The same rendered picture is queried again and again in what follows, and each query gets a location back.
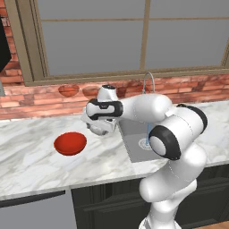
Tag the black extractor hood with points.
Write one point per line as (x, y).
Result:
(3, 47)

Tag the grey dishwasher front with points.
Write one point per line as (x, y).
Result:
(35, 213)

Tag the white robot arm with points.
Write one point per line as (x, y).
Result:
(179, 131)

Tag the grey steel sink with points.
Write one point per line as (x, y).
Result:
(132, 140)

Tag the red bowl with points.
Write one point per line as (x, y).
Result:
(70, 143)

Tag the window with tan frame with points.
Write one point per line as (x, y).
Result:
(95, 38)

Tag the curved steel tap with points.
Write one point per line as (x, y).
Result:
(148, 75)

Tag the blue water stream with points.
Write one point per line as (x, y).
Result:
(148, 134)

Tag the dark cupboard run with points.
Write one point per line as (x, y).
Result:
(110, 205)

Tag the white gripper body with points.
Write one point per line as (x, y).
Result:
(89, 120)

